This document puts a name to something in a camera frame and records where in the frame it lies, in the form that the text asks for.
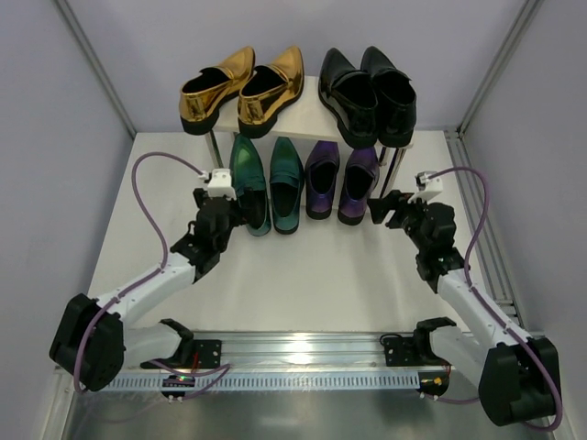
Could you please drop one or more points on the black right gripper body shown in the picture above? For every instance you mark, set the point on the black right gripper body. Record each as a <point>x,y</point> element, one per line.
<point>397,211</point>

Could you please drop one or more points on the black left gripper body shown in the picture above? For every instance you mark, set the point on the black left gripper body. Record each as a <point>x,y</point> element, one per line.
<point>230,207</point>

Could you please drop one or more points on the purple loafer shoe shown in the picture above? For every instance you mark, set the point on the purple loafer shoe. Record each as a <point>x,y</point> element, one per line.
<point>361,176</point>
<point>321,171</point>

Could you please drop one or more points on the green loafer shoe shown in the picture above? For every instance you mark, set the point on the green loafer shoe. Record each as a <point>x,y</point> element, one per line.
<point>286,186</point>
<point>250,186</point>

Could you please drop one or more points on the black loafer shoe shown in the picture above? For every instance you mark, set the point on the black loafer shoe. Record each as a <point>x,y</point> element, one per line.
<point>347,93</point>
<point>396,109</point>

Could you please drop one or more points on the gold loafer shoe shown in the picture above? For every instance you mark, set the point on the gold loafer shoe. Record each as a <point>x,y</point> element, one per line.
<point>272,88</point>
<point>202,97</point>

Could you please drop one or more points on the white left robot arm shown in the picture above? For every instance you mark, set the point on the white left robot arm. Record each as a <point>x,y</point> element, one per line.
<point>95,338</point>

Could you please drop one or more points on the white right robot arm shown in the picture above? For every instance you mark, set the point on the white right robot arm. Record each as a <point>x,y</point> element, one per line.
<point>516,374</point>

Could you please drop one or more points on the white two-tier shoe shelf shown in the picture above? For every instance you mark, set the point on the white two-tier shoe shelf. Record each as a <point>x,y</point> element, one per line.
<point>304,123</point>

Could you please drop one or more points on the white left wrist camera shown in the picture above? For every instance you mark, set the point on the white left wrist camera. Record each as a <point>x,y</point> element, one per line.
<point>218,184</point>

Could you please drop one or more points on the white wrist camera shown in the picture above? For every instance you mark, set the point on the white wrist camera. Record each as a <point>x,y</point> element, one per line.
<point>218,184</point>
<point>428,187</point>

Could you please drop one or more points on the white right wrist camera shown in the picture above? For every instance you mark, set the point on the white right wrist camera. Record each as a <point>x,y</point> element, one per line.
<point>428,187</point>

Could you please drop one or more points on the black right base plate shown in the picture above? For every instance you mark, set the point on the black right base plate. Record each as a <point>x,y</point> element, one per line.
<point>400,351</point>

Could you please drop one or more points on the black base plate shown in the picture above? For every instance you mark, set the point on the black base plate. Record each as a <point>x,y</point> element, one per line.
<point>203,354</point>
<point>400,351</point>

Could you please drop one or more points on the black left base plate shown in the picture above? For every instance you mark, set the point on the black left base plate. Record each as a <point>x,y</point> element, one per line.
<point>203,354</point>

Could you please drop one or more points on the slotted grey cable duct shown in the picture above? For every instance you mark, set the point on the slotted grey cable duct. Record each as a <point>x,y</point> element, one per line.
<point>236,380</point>

